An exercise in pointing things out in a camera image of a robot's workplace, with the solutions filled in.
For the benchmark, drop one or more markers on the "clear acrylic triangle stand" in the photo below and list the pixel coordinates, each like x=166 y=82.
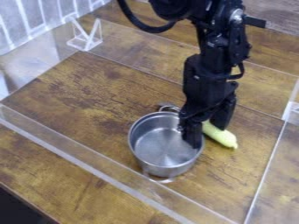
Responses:
x=86 y=41

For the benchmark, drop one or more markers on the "clear acrylic front barrier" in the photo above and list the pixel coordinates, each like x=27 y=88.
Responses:
x=157 y=195

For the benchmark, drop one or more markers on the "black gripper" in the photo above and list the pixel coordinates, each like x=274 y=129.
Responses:
x=210 y=100

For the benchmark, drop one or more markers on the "black bar on table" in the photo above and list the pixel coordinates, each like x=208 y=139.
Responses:
x=261 y=23

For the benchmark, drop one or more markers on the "stainless steel pot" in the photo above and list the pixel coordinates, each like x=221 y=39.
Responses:
x=156 y=140

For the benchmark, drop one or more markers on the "green spoon handle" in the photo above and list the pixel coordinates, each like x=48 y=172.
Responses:
x=222 y=136

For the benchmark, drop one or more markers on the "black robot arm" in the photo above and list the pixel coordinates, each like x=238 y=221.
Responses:
x=221 y=28

